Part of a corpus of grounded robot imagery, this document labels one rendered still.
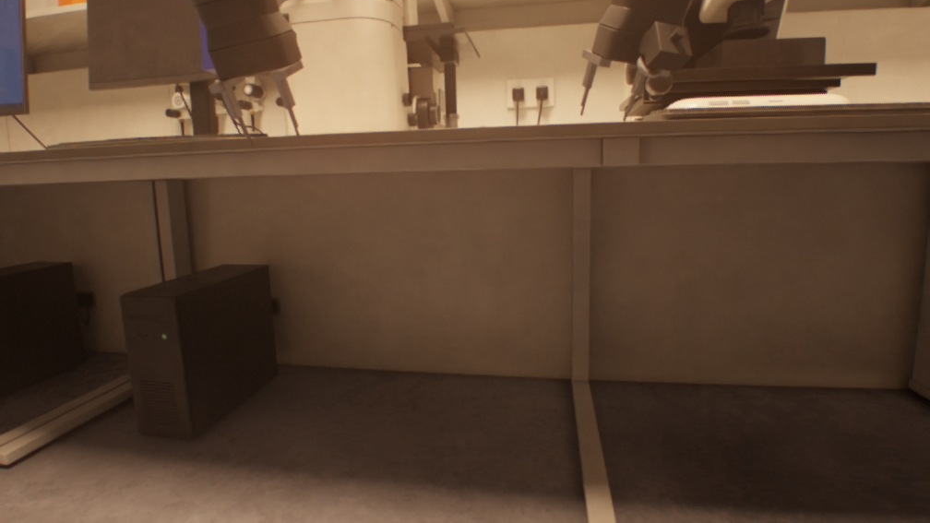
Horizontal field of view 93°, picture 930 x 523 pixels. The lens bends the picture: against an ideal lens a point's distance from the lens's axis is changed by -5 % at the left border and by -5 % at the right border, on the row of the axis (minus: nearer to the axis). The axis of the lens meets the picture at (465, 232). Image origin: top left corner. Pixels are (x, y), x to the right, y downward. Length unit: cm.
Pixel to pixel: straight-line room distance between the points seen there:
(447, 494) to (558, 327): 68
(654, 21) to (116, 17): 129
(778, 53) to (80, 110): 225
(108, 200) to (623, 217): 191
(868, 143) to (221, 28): 79
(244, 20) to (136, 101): 168
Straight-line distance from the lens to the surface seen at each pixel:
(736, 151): 75
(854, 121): 74
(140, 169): 99
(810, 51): 104
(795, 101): 90
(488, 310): 159
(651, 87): 82
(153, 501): 133
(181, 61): 134
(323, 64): 82
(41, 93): 248
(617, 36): 47
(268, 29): 48
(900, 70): 184
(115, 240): 225
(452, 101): 98
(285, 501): 120
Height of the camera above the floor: 69
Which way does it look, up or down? 7 degrees down
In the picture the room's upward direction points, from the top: 1 degrees counter-clockwise
